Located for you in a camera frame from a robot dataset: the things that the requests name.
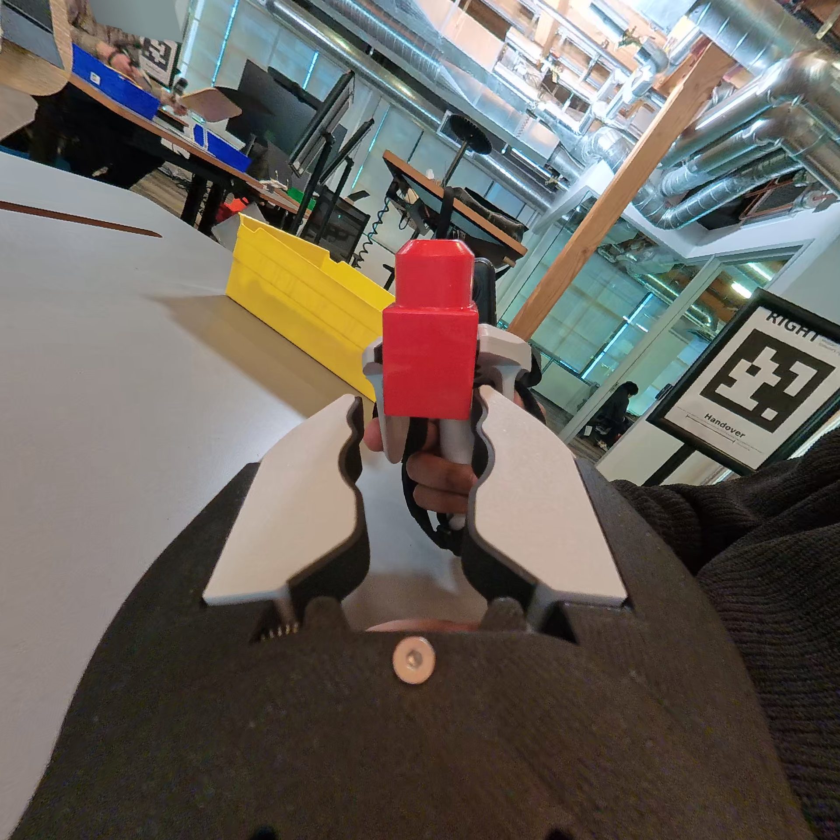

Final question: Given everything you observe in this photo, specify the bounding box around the wooden pillar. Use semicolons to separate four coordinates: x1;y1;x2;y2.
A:
507;36;737;343

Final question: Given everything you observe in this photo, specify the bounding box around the small tag poster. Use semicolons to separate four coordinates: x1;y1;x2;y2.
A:
140;37;180;84

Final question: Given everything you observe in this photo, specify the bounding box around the black disc lamp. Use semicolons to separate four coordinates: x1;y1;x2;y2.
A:
448;112;493;237

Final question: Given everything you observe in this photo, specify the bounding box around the black monitor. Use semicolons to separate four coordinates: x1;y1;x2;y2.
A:
327;117;376;179
287;70;357;173

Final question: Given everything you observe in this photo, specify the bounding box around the framed tag poster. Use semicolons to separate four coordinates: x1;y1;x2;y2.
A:
645;287;840;488

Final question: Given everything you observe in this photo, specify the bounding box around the yellow storage bin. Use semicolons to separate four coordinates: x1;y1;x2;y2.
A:
225;212;396;403

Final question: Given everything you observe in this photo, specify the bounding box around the person's right forearm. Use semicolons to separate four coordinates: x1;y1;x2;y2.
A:
610;430;840;581

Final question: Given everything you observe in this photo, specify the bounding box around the silver ventilation duct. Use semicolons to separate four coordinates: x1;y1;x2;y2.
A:
591;39;840;232
266;0;565;132

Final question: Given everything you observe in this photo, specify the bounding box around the small blue bin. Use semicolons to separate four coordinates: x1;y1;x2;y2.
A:
70;43;163;122
192;123;253;175

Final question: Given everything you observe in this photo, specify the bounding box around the person's right hand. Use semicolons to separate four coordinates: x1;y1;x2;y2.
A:
364;416;476;526

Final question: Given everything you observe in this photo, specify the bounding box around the long wooden desk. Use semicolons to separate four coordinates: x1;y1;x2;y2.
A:
66;71;311;231

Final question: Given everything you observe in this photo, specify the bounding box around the red toy block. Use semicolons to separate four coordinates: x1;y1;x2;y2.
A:
381;239;479;420

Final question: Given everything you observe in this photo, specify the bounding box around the black panel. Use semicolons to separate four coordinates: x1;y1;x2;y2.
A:
235;58;309;161

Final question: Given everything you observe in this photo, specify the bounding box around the tilted wooden desk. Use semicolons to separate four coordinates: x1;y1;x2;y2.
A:
382;148;529;260

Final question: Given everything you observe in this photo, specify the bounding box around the coiled cable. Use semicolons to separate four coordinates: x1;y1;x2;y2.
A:
356;196;396;269

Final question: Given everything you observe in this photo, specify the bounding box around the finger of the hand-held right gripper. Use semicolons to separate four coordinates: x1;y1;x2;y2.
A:
440;325;534;467
361;336;412;465

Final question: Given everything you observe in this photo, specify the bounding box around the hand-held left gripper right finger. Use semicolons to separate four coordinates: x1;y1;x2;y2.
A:
461;386;630;629

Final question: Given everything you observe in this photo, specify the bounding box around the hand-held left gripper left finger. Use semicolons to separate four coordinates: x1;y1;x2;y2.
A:
202;394;371;606

